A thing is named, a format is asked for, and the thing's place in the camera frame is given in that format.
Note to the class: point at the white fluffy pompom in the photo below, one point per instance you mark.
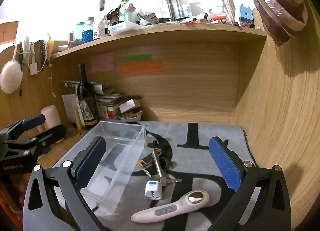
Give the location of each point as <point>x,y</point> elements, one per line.
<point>10,77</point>

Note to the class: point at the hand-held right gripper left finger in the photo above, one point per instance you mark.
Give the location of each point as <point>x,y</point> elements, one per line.
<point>91,161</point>

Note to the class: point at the white plastic tray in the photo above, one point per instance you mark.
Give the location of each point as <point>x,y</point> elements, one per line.
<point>123,27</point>

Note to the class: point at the white handheld massager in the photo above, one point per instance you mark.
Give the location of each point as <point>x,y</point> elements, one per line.
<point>170,208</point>

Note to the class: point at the blue box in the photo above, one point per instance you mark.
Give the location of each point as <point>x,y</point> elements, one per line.
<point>245,15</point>

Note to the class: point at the small grey box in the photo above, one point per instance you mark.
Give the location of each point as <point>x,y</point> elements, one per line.
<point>130,105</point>

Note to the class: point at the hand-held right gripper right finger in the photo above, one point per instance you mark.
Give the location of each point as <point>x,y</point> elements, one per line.
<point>225,163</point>

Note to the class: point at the white charger plug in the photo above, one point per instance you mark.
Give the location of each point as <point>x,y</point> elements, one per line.
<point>33,68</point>

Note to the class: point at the brown cardboard sheet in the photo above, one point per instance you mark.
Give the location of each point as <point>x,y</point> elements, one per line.
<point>8,32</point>

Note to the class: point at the beige cylindrical cup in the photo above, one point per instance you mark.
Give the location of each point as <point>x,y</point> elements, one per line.
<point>51,117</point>

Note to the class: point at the black clip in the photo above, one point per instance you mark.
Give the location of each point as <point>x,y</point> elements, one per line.
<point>153,144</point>

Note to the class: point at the clear jar with tools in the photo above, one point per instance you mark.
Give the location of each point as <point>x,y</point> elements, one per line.
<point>176,5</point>

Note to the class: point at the rolled magazine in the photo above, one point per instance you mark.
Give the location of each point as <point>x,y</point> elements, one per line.
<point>100,88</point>

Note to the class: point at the teal bottle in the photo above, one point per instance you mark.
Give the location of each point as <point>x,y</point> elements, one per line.
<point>80,32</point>

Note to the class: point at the low glass jar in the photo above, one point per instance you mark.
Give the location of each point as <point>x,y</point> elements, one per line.
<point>217,11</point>

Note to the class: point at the clear jar with brown sticks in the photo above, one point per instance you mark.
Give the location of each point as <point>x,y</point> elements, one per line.
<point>228,7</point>

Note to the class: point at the dark wine bottle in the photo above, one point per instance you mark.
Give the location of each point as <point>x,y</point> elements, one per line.
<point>86,101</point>

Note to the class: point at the white travel plug adapter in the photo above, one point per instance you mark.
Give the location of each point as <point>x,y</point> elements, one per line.
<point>153,188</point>

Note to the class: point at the green sticky note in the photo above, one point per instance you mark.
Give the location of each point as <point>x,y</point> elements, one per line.
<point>137,58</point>

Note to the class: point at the white bowl with small items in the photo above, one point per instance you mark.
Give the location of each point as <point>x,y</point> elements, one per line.
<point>130,116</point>

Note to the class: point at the green pump bottle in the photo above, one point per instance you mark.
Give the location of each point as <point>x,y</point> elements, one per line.
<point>123,11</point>

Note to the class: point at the orange sticky note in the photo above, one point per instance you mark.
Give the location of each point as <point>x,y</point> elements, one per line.
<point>142,67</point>

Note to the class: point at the grey mat with black pattern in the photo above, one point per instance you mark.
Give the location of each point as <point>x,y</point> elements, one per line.
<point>195,183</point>

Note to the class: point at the pink sticky note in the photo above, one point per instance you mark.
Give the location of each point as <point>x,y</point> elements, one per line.
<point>102,61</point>

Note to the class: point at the brown hanging bag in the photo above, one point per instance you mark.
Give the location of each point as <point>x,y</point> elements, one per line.
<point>275,3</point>

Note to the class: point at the clear bottle with blue beads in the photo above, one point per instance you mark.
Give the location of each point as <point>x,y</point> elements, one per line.
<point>88,33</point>

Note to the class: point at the white paper note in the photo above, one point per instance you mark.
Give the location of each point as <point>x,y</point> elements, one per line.
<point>70,106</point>

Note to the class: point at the brown braided band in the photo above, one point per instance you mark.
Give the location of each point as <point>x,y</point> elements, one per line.
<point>42,50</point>

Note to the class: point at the stack of books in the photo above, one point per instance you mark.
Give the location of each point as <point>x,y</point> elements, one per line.
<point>108,103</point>

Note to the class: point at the wooden shelf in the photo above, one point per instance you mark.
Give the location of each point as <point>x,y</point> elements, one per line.
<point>175,33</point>

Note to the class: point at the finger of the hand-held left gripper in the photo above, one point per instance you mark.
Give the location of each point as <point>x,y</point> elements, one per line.
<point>32,121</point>
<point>52,131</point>

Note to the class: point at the yellow stick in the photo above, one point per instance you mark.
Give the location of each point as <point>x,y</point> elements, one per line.
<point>77,121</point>

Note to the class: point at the clear plastic box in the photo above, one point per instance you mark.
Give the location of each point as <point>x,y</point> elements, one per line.
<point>117,146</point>

